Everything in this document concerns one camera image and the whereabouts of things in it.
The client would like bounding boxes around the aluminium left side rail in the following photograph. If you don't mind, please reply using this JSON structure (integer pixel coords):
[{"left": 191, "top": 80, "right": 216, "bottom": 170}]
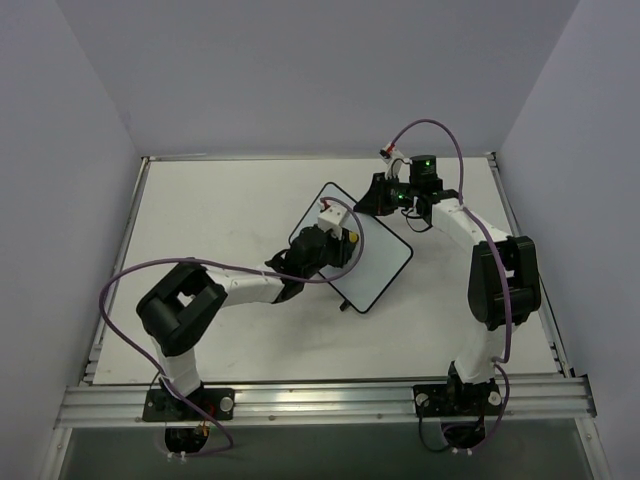
[{"left": 80, "top": 156, "right": 152, "bottom": 386}]

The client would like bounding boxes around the aluminium right side rail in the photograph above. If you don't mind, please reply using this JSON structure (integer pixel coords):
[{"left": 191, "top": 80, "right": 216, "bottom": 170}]
[{"left": 487, "top": 152, "right": 576, "bottom": 378}]

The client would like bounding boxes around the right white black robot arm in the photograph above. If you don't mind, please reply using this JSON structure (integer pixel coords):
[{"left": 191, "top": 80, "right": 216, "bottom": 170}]
[{"left": 355, "top": 152, "right": 541, "bottom": 413}]

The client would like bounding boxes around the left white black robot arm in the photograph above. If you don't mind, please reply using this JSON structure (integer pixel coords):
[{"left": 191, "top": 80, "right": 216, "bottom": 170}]
[{"left": 136, "top": 225, "right": 362, "bottom": 419}]

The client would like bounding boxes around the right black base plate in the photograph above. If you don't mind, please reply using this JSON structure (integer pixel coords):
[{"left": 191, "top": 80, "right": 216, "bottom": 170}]
[{"left": 412, "top": 381, "right": 503, "bottom": 418}]

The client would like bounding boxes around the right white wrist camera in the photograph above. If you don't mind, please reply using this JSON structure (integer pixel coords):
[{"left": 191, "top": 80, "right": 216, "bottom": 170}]
[{"left": 379, "top": 143, "right": 410, "bottom": 179}]

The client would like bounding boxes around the small black-framed whiteboard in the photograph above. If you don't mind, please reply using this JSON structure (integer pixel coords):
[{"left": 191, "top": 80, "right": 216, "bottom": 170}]
[{"left": 289, "top": 182, "right": 413, "bottom": 314}]

